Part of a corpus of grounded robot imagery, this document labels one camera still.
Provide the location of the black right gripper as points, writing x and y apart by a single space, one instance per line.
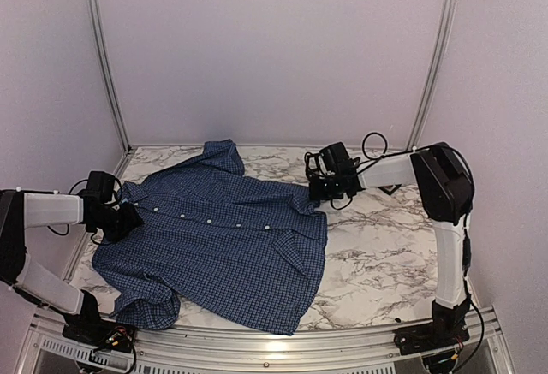
317 194

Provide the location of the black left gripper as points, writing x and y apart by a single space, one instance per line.
130 224

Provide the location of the blue plaid shirt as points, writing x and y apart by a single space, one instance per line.
248 250

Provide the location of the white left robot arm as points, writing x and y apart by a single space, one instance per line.
94 205

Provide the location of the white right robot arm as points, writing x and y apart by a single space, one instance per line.
446 188

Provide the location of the black open display box right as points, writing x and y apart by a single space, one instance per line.
390 190

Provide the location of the black wrist camera on right gripper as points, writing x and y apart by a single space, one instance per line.
313 166

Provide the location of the aluminium front frame rail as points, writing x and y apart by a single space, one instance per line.
187 349

